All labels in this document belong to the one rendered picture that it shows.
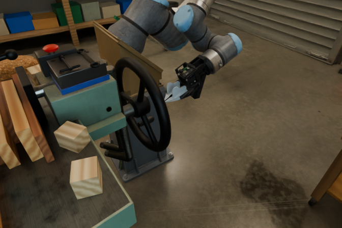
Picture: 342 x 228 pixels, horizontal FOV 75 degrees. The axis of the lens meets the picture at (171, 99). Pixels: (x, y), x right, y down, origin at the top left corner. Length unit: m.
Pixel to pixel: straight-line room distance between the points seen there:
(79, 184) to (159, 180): 1.13
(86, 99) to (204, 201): 1.05
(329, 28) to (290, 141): 1.66
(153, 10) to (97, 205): 0.88
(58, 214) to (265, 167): 1.40
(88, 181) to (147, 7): 0.86
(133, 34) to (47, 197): 0.81
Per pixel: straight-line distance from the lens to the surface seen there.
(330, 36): 3.18
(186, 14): 0.89
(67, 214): 0.38
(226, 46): 0.89
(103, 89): 0.49
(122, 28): 1.07
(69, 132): 0.43
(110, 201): 0.37
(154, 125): 1.31
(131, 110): 0.63
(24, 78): 0.50
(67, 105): 0.48
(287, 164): 1.71
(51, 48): 0.53
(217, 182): 1.47
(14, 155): 0.45
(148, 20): 1.08
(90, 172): 0.35
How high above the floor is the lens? 1.21
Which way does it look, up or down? 36 degrees down
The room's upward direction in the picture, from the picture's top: straight up
